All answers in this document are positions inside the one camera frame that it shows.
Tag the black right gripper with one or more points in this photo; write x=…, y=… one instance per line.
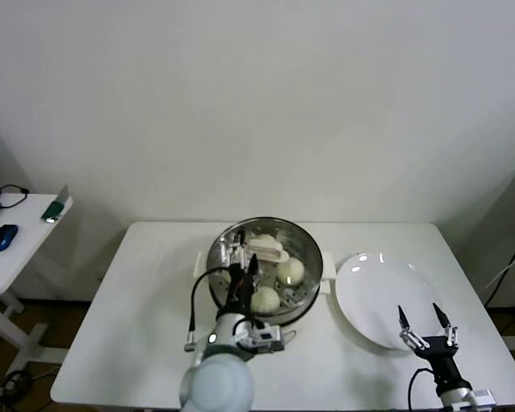
x=438, y=360

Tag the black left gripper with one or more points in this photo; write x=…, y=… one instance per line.
x=239, y=296

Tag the glass pot lid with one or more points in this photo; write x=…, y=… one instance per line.
x=268, y=252

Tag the white steamed baozi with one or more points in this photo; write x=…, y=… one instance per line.
x=262, y=240
x=265, y=301
x=291, y=273

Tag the steel steamer basket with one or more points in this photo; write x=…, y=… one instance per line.
x=313, y=266

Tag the white oval plate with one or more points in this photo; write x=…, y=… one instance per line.
x=369, y=292

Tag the white electric cooking pot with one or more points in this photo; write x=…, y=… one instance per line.
x=294, y=325

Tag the green and white tool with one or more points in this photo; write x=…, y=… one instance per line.
x=55, y=209

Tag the white side desk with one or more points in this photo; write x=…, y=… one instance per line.
x=21, y=262

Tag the blue computer mouse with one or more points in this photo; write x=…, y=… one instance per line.
x=2, y=237

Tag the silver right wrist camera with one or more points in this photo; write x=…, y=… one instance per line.
x=484, y=395

